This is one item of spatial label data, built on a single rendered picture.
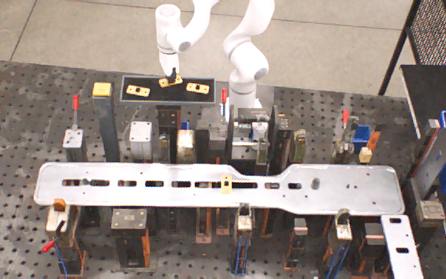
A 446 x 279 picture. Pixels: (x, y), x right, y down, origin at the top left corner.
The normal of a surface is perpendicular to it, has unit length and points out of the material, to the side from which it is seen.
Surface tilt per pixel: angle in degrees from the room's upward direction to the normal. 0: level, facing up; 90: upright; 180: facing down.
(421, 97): 0
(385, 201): 0
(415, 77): 0
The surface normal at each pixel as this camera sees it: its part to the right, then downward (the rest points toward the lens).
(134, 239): 0.01, 0.78
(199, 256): 0.04, -0.62
